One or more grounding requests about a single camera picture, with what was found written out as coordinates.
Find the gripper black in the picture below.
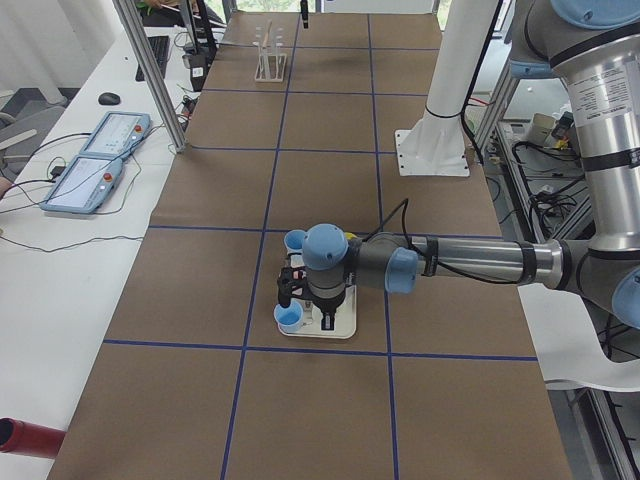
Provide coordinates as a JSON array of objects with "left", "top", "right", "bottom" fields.
[{"left": 309, "top": 283, "right": 346, "bottom": 331}]

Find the blue plastic cup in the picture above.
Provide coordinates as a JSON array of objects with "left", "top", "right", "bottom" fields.
[
  {"left": 284, "top": 229, "right": 306, "bottom": 254},
  {"left": 274, "top": 300, "right": 304, "bottom": 334}
]

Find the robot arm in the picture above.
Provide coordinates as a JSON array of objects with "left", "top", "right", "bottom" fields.
[{"left": 278, "top": 1, "right": 639, "bottom": 327}]

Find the cream plastic tray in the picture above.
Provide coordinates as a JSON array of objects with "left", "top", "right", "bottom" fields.
[{"left": 277, "top": 286, "right": 357, "bottom": 340}]

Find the white chair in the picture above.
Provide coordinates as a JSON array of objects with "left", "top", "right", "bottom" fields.
[{"left": 518, "top": 284, "right": 639, "bottom": 393}]

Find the teach pendant near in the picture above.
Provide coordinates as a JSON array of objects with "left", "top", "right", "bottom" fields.
[{"left": 39, "top": 155, "right": 123, "bottom": 215}]

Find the teach pendant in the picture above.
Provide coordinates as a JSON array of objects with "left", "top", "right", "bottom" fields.
[
  {"left": 79, "top": 111, "right": 151, "bottom": 159},
  {"left": 39, "top": 155, "right": 123, "bottom": 215}
]

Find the teach pendant far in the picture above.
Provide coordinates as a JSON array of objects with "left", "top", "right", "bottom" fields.
[{"left": 79, "top": 111, "right": 151, "bottom": 159}]

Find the black computer mouse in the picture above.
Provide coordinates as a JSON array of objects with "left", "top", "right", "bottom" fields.
[{"left": 98, "top": 92, "right": 121, "bottom": 106}]

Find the black keyboard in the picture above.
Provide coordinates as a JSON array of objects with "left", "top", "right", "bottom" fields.
[{"left": 134, "top": 35, "right": 171, "bottom": 83}]

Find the red cylinder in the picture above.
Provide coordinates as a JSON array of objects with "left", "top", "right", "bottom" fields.
[{"left": 1, "top": 418, "right": 66, "bottom": 459}]

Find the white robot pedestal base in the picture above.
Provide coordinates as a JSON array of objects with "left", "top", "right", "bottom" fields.
[{"left": 395, "top": 0, "right": 501, "bottom": 177}]

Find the white wire cup rack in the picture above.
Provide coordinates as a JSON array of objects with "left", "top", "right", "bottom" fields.
[{"left": 253, "top": 20, "right": 287, "bottom": 83}]

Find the aluminium frame post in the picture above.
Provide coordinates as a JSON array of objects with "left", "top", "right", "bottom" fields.
[{"left": 112, "top": 0, "right": 186, "bottom": 153}]

